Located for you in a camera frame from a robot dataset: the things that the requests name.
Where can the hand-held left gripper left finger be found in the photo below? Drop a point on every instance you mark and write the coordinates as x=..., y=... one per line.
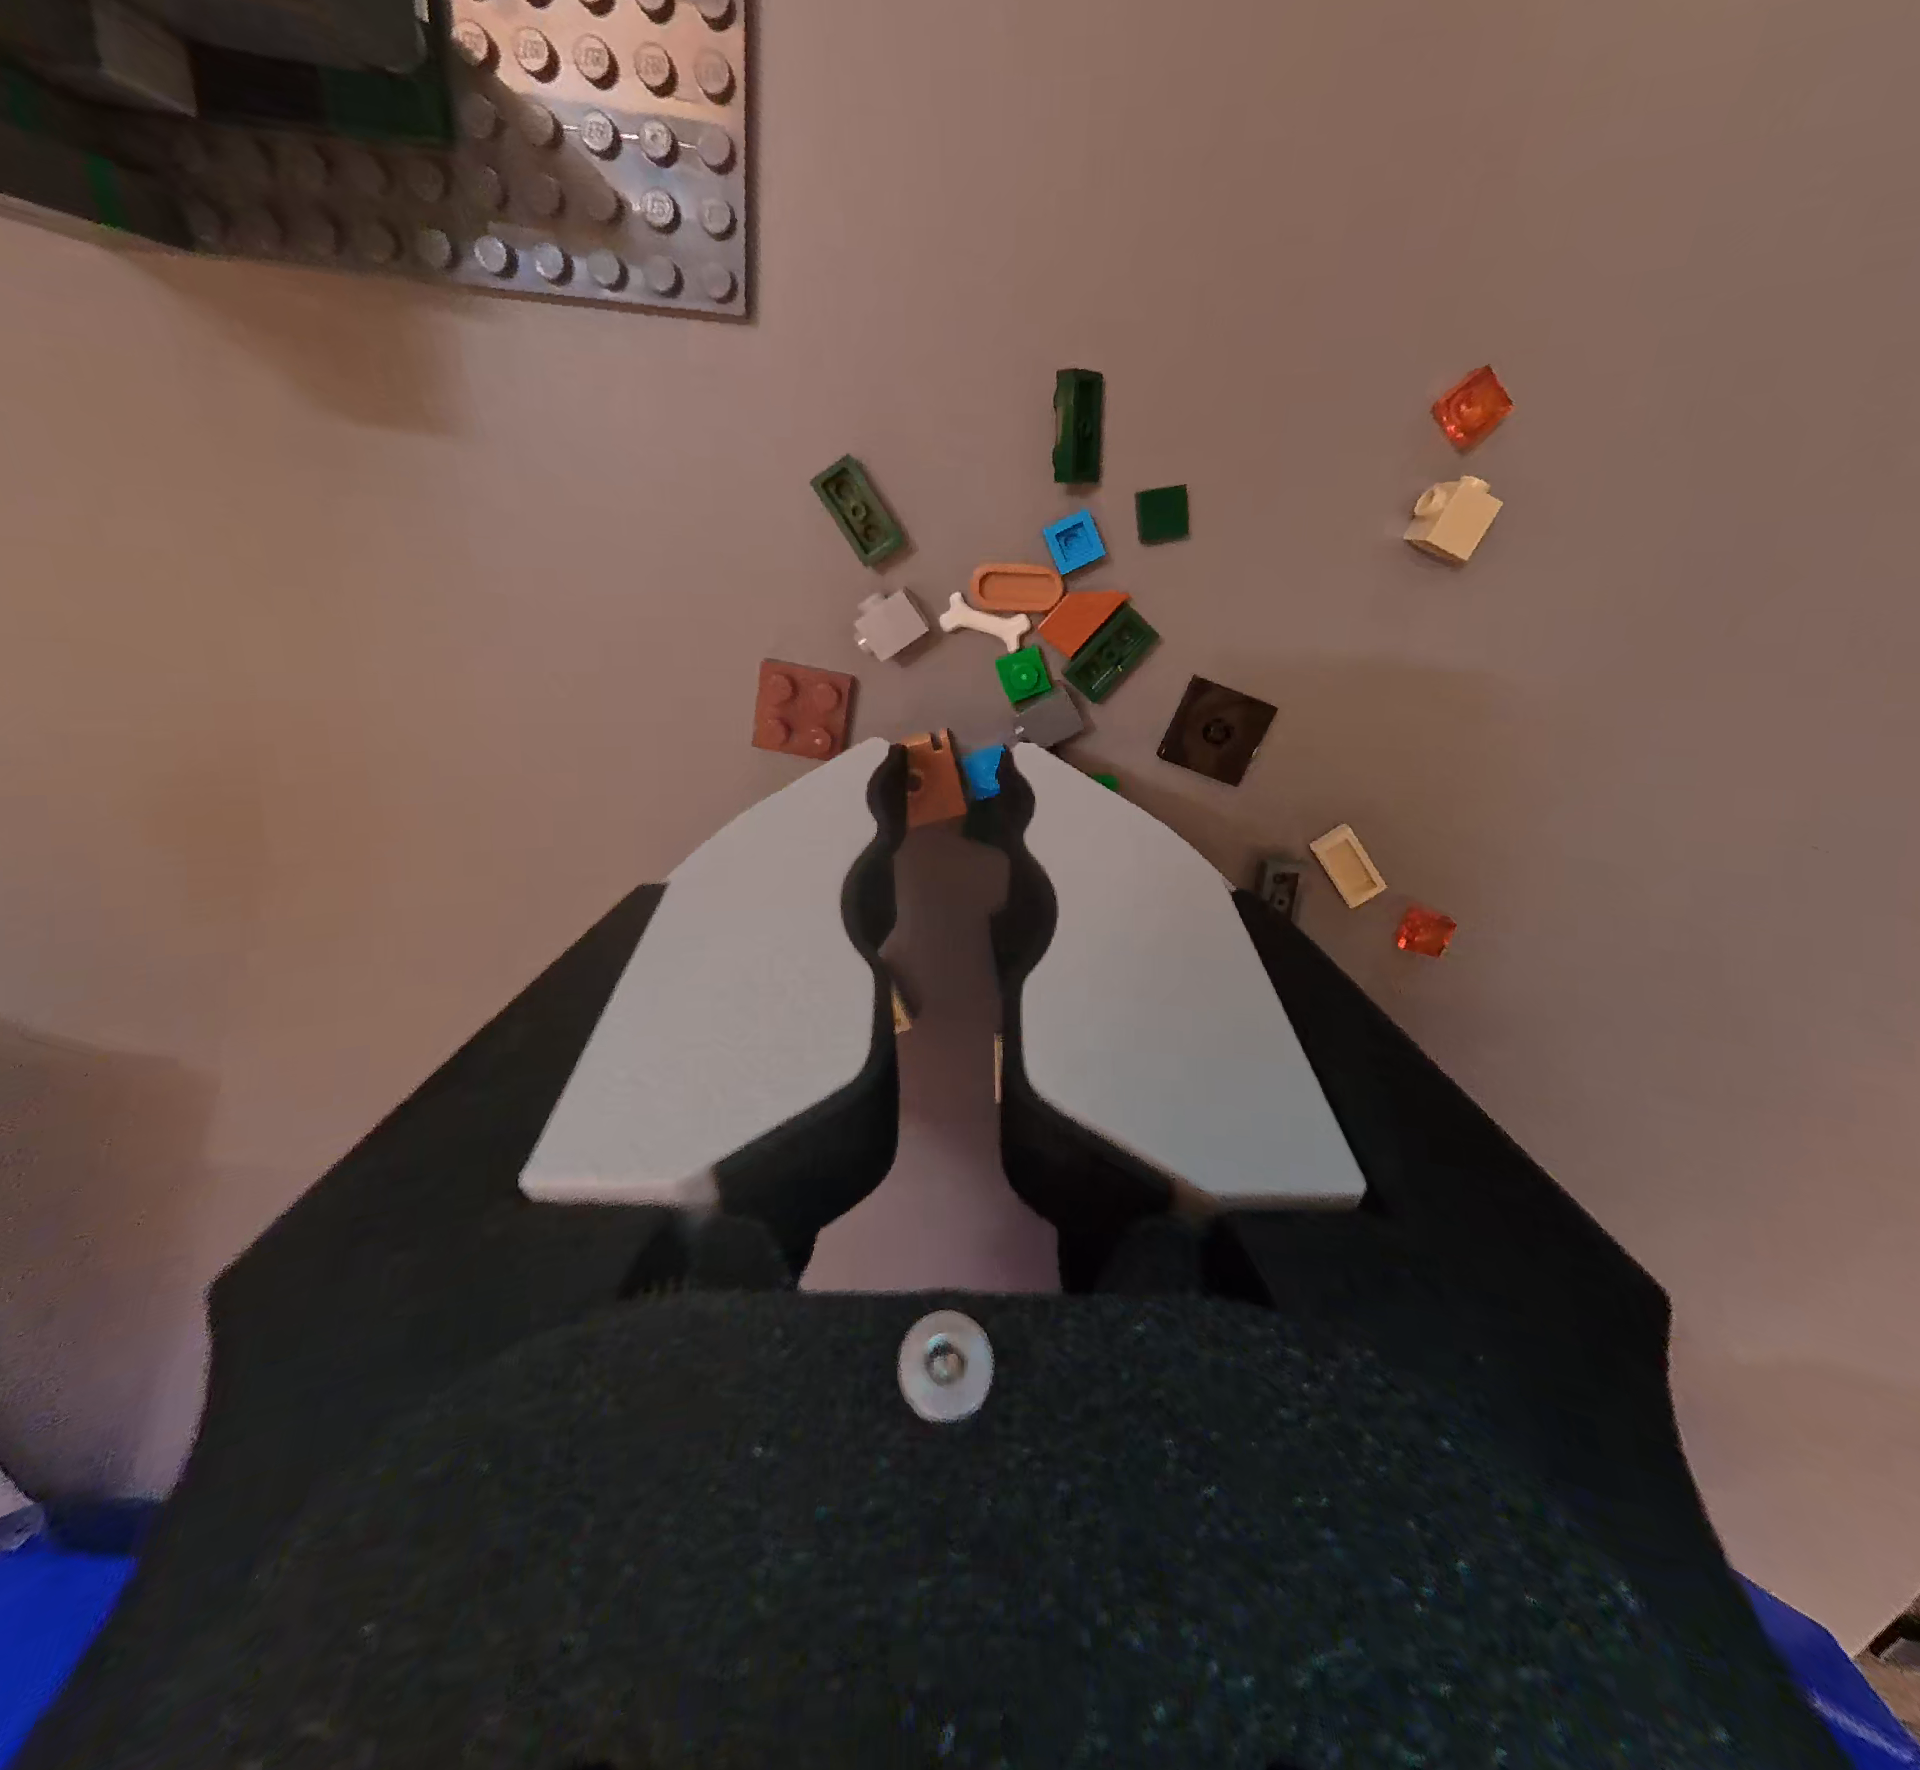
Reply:
x=720, y=1020

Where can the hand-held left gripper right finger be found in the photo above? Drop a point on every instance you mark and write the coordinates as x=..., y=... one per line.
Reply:
x=1184, y=1035

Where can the pile of small toy bricks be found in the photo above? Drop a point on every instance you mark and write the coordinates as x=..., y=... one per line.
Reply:
x=1214, y=728

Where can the brown clip brick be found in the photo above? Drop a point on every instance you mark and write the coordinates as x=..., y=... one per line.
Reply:
x=933, y=784

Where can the small tan brick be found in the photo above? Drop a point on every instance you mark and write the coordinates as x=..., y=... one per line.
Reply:
x=1455, y=525

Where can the grey green brick model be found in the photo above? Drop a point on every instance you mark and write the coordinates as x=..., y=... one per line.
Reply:
x=600, y=76

